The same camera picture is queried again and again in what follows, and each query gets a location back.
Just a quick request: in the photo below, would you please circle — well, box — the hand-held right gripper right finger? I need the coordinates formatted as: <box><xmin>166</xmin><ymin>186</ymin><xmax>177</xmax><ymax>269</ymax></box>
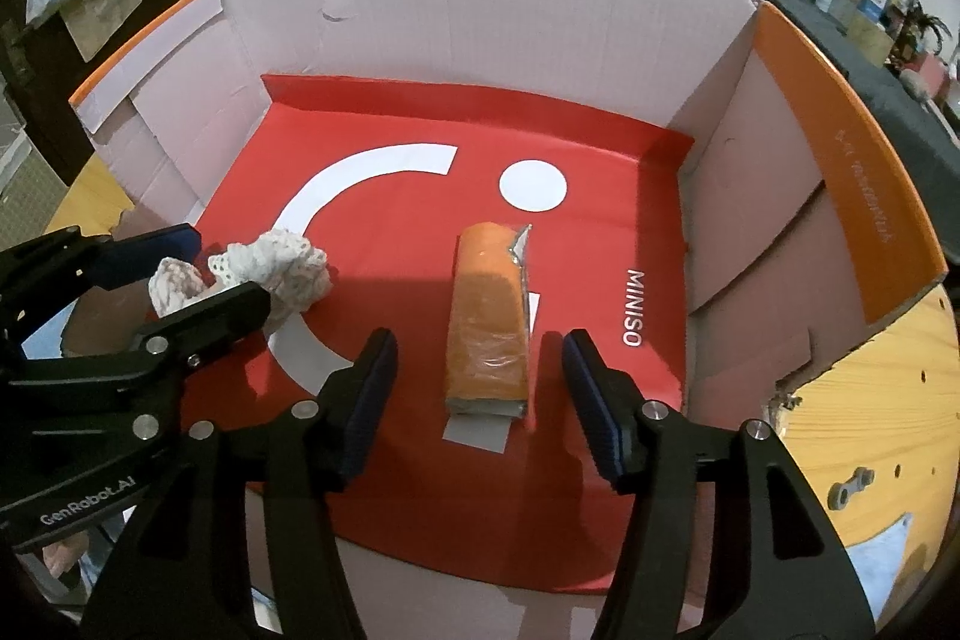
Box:
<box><xmin>561</xmin><ymin>329</ymin><xmax>878</xmax><ymax>640</ymax></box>

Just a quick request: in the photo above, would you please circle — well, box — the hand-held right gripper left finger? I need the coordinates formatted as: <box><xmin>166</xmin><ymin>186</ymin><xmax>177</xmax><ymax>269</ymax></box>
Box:
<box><xmin>79</xmin><ymin>329</ymin><xmax>400</xmax><ymax>640</ymax></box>

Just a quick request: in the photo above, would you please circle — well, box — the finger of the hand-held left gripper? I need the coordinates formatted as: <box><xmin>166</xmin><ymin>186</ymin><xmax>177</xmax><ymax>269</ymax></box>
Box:
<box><xmin>0</xmin><ymin>223</ymin><xmax>202</xmax><ymax>341</ymax></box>
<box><xmin>0</xmin><ymin>281</ymin><xmax>272</xmax><ymax>399</ymax></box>

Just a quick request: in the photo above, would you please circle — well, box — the white lace scrunchie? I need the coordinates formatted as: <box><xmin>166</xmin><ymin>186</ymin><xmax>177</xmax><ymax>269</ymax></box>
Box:
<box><xmin>148</xmin><ymin>233</ymin><xmax>333</xmax><ymax>333</ymax></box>

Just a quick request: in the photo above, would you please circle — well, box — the orange snack packet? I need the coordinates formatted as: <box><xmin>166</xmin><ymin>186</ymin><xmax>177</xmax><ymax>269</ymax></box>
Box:
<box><xmin>442</xmin><ymin>221</ymin><xmax>535</xmax><ymax>420</ymax></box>

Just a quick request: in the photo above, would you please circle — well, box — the cardboard box with orange flaps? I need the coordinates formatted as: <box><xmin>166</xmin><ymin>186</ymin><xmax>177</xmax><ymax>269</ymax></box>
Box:
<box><xmin>69</xmin><ymin>0</ymin><xmax>947</xmax><ymax>640</ymax></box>

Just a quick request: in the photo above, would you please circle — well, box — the dark wooden door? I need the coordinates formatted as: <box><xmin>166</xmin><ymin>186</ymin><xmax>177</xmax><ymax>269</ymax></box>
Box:
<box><xmin>0</xmin><ymin>0</ymin><xmax>181</xmax><ymax>184</ymax></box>

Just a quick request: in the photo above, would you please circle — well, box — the red paper liner white print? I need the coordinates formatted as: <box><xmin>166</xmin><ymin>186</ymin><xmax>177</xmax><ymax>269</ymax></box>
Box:
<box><xmin>176</xmin><ymin>74</ymin><xmax>695</xmax><ymax>592</ymax></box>

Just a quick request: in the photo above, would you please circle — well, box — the brown hanging paper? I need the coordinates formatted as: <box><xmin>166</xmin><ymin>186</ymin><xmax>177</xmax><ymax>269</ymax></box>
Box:
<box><xmin>64</xmin><ymin>0</ymin><xmax>143</xmax><ymax>62</ymax></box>

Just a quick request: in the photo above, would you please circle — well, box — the light blue cloth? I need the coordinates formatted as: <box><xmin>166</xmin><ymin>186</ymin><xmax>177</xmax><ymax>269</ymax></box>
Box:
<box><xmin>844</xmin><ymin>512</ymin><xmax>935</xmax><ymax>618</ymax></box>

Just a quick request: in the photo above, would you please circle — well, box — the dark cloth-covered counter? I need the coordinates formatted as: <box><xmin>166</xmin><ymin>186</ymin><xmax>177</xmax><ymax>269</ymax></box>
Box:
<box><xmin>690</xmin><ymin>0</ymin><xmax>960</xmax><ymax>139</ymax></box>

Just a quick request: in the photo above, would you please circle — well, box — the pink box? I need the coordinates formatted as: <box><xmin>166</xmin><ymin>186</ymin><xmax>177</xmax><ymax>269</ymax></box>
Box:
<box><xmin>911</xmin><ymin>51</ymin><xmax>950</xmax><ymax>94</ymax></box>

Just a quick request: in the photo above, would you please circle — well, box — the potted plant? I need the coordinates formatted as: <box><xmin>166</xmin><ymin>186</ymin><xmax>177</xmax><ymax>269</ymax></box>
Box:
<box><xmin>892</xmin><ymin>2</ymin><xmax>947</xmax><ymax>64</ymax></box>

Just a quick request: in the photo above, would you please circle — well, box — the small metal bracket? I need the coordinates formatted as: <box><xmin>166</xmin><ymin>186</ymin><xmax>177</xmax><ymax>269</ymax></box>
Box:
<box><xmin>829</xmin><ymin>469</ymin><xmax>876</xmax><ymax>510</ymax></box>

